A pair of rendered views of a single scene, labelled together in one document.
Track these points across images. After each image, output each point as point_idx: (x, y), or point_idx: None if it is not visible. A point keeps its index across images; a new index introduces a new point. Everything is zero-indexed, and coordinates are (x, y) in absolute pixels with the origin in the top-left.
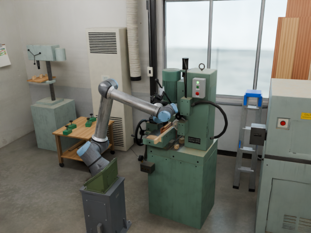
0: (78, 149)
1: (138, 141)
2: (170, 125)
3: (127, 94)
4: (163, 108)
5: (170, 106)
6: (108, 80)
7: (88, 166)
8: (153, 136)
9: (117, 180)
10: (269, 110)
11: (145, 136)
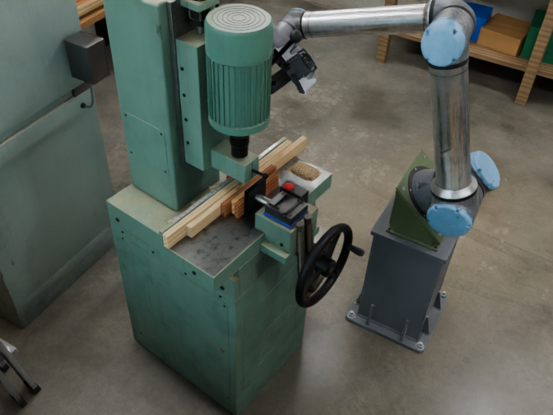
0: (493, 162)
1: (340, 254)
2: (242, 189)
3: (388, 7)
4: (298, 12)
5: (275, 25)
6: (448, 10)
7: None
8: (303, 164)
9: (387, 222)
10: (53, 5)
11: (325, 179)
